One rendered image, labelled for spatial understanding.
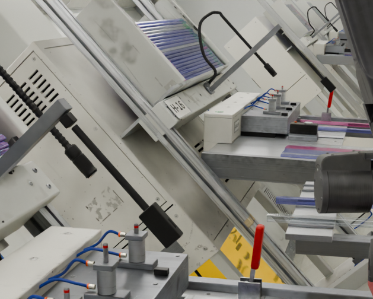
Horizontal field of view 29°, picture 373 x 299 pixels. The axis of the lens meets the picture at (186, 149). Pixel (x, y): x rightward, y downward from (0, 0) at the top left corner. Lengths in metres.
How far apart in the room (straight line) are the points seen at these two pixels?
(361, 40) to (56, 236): 0.49
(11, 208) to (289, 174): 0.91
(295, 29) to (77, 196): 3.67
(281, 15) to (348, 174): 4.59
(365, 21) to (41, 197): 0.52
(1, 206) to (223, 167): 0.89
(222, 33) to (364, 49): 7.71
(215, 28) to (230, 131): 6.62
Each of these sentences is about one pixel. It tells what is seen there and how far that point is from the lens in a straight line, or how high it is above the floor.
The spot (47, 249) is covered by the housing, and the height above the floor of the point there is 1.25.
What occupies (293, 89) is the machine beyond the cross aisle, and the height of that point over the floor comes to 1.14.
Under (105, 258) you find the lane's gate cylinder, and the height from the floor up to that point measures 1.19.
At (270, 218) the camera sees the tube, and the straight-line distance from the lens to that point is 1.17.
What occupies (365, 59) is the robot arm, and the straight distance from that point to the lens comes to 0.84.
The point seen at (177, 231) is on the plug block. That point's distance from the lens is 0.75.
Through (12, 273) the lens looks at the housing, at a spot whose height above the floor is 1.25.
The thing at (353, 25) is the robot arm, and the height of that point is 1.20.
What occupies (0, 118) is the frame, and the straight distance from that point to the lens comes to 1.12.
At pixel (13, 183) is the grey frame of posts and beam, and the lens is 1.05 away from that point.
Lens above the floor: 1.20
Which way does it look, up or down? 1 degrees up
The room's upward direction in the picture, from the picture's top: 42 degrees counter-clockwise
